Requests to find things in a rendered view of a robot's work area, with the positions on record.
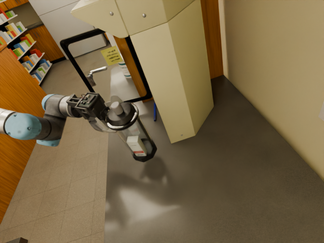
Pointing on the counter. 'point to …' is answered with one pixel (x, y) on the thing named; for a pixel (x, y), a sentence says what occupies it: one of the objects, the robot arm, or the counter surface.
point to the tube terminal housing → (172, 60)
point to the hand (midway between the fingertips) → (124, 119)
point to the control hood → (101, 16)
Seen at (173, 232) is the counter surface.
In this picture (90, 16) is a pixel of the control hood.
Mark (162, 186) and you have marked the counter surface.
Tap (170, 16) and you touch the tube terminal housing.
